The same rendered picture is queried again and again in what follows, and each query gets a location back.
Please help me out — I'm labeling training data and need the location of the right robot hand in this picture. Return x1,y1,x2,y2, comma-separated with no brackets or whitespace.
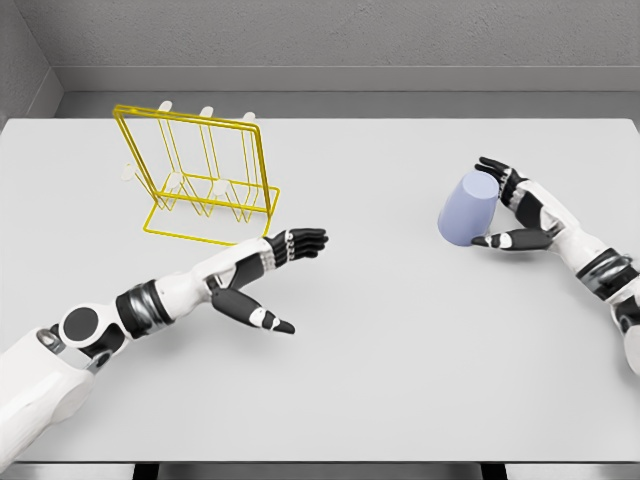
471,156,579,256

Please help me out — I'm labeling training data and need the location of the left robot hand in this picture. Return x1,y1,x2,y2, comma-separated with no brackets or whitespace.
191,227,330,336

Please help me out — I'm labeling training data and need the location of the lavender cup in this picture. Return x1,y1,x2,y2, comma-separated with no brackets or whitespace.
437,172,501,249

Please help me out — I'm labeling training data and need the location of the yellow wire cup holder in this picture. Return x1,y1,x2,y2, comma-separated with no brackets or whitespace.
112,100,282,247

